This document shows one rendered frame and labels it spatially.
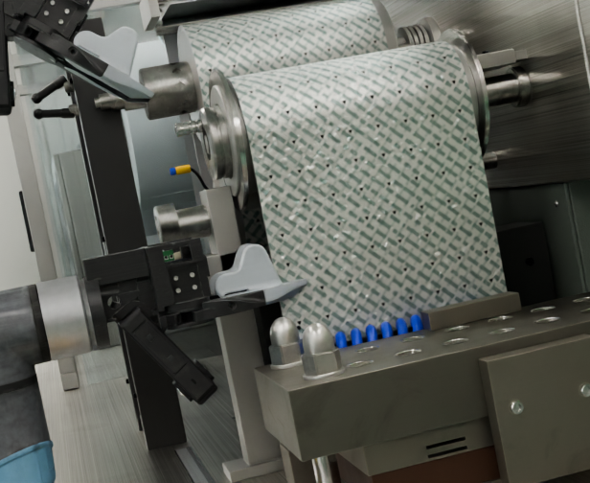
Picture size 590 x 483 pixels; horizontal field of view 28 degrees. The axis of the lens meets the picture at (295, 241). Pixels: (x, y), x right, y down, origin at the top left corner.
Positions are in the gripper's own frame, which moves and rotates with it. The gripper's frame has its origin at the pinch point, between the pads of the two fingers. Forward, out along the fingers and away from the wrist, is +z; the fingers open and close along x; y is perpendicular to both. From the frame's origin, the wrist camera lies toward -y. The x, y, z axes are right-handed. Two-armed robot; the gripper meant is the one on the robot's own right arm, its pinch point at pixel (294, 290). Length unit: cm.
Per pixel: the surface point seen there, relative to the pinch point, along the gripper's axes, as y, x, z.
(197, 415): -19, 49, -7
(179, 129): 18.0, 5.9, -7.4
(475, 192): 6.0, -0.3, 20.4
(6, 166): 49, 556, -37
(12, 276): -12, 556, -45
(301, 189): 9.7, -0.3, 2.6
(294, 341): -3.8, -8.1, -2.5
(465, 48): 20.7, 1.1, 22.8
